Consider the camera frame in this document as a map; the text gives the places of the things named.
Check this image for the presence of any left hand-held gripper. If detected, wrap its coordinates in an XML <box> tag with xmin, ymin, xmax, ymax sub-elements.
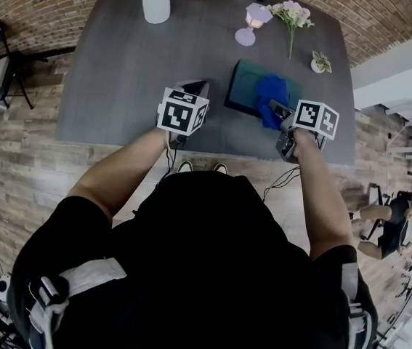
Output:
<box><xmin>156</xmin><ymin>79</ymin><xmax>211</xmax><ymax>148</ymax></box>

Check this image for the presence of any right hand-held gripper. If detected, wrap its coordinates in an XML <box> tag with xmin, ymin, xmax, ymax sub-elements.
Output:
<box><xmin>269</xmin><ymin>99</ymin><xmax>340</xmax><ymax>162</ymax></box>

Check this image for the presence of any blue cloth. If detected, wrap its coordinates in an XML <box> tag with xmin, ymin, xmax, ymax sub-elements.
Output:
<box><xmin>255</xmin><ymin>73</ymin><xmax>291</xmax><ymax>132</ymax></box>

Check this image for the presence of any teal rectangular box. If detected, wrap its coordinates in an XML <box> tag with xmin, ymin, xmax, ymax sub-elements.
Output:
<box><xmin>223</xmin><ymin>58</ymin><xmax>304</xmax><ymax>120</ymax></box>

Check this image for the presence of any person's left forearm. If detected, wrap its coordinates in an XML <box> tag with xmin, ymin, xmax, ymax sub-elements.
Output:
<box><xmin>66</xmin><ymin>127</ymin><xmax>173</xmax><ymax>225</ymax></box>

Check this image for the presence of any person's right forearm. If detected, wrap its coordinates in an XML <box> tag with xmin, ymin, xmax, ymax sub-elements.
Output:
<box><xmin>291</xmin><ymin>129</ymin><xmax>358</xmax><ymax>262</ymax></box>

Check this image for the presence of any small potted plant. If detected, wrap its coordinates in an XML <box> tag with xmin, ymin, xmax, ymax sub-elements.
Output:
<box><xmin>310</xmin><ymin>50</ymin><xmax>333</xmax><ymax>74</ymax></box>

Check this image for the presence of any purple lantern lamp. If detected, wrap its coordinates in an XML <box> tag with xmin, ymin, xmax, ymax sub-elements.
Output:
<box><xmin>234</xmin><ymin>1</ymin><xmax>274</xmax><ymax>47</ymax></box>

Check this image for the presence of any white vase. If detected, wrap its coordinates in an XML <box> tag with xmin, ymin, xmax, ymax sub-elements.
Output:
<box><xmin>142</xmin><ymin>0</ymin><xmax>171</xmax><ymax>25</ymax></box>

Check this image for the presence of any person's black shirt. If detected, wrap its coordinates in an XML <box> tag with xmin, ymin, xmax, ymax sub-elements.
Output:
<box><xmin>7</xmin><ymin>171</ymin><xmax>379</xmax><ymax>349</ymax></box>

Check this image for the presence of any black folding chair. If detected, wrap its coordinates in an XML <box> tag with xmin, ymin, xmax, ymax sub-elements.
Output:
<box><xmin>0</xmin><ymin>22</ymin><xmax>49</xmax><ymax>111</ymax></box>

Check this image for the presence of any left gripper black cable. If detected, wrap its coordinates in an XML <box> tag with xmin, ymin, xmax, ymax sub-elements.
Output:
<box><xmin>155</xmin><ymin>142</ymin><xmax>178</xmax><ymax>188</ymax></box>

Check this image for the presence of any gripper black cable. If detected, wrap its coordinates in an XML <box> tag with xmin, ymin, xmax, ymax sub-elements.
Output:
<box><xmin>155</xmin><ymin>142</ymin><xmax>178</xmax><ymax>188</ymax></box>
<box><xmin>262</xmin><ymin>164</ymin><xmax>302</xmax><ymax>204</ymax></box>

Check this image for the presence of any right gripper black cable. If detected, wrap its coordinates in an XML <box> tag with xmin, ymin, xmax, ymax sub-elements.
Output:
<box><xmin>262</xmin><ymin>164</ymin><xmax>302</xmax><ymax>204</ymax></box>

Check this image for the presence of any grey left shoulder strap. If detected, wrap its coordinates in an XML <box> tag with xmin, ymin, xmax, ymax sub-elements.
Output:
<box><xmin>27</xmin><ymin>256</ymin><xmax>129</xmax><ymax>349</ymax></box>

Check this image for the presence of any grey shoulder strap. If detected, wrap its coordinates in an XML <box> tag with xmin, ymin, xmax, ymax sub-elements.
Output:
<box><xmin>27</xmin><ymin>256</ymin><xmax>129</xmax><ymax>349</ymax></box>
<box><xmin>340</xmin><ymin>262</ymin><xmax>374</xmax><ymax>349</ymax></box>

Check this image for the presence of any grey right shoulder strap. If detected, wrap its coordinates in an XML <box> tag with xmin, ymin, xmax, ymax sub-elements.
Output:
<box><xmin>340</xmin><ymin>262</ymin><xmax>374</xmax><ymax>349</ymax></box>

